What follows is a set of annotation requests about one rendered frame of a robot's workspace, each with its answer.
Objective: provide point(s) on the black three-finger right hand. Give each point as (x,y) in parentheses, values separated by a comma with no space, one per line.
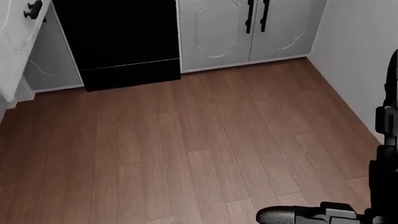
(387,177)

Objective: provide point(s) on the grey ornate cabinet door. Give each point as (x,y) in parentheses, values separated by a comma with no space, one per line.
(286,25)
(214,30)

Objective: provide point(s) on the white cabinet base plinth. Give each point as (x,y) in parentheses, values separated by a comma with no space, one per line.
(242,63)

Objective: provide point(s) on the black dishwasher front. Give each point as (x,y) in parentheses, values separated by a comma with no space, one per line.
(121,39)

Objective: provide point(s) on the grey cabinet door beside dishwasher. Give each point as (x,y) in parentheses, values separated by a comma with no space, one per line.
(53,56)

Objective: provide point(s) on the white open cabinet door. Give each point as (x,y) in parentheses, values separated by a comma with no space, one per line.
(14,46)

